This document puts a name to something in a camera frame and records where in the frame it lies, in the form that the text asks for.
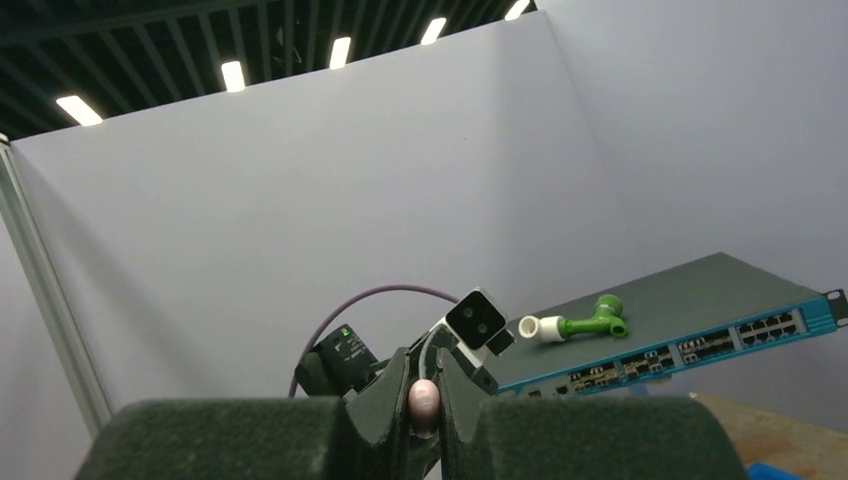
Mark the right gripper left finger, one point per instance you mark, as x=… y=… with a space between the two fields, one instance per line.
x=304 y=438

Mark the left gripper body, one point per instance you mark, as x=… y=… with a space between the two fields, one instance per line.
x=385 y=443

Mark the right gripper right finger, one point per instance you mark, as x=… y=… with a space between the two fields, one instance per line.
x=485 y=437

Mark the pink toothbrush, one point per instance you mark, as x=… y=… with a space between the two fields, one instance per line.
x=424 y=405

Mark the blue divided plastic bin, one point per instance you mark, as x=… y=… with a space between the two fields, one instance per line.
x=762 y=471

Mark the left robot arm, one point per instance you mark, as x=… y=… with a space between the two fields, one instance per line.
x=340 y=365

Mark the green white pipe fitting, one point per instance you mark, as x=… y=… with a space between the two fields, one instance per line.
x=607 y=319

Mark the wooden board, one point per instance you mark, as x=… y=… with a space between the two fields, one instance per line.
x=803 y=449

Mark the ceiling light strips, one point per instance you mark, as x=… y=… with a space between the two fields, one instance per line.
x=178 y=52

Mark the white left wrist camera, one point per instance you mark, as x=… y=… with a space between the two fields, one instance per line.
x=478 y=327

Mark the dark network switch box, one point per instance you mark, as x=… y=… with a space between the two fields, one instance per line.
x=705 y=311

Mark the aluminium enclosure post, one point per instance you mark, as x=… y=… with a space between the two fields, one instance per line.
x=50 y=296

